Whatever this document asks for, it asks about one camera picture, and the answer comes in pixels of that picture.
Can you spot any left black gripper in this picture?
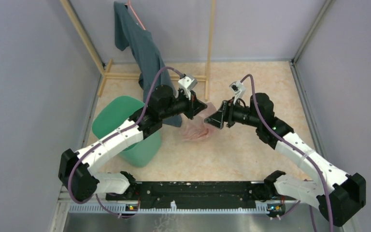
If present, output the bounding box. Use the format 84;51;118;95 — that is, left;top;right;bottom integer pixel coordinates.
160;88;207;120

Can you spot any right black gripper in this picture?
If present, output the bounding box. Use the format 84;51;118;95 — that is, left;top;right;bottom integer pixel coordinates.
204;97;261;129

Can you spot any pink plastic trash bag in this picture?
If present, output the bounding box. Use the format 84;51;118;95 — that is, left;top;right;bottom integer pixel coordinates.
180;102;218;142

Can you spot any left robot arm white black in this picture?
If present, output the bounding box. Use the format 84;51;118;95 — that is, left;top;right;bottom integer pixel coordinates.
58;85;207;204

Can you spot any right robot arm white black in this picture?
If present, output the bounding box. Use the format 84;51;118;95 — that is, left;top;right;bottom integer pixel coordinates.
204;93;366;227

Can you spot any green plastic trash bin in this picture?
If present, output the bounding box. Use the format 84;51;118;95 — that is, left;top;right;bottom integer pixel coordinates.
91;95;162;168

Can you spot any dark teal hanging cloth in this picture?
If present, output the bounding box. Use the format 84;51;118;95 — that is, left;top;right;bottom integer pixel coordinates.
113;1;183;128

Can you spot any pink clothes hanger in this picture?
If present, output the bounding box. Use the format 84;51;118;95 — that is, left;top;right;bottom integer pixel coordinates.
126;0;146;30

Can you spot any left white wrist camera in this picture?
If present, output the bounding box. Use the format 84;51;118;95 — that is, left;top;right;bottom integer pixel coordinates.
178;75;198;100

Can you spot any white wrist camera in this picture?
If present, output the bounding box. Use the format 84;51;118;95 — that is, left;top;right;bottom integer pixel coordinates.
229;81;246;104
178;75;198;100

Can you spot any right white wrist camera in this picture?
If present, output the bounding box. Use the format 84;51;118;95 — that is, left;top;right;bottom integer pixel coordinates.
229;81;246;104

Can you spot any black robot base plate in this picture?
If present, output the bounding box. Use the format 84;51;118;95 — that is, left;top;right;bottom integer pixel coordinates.
105;181;286;210

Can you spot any wooden clothes rack frame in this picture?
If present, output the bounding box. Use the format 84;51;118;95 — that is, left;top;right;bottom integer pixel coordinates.
60;0;216;101

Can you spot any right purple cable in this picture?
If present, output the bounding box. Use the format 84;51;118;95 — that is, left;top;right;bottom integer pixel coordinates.
240;74;335;232

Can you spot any grey slotted cable duct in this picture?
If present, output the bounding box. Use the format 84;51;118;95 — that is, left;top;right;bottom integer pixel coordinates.
69;201;290;217

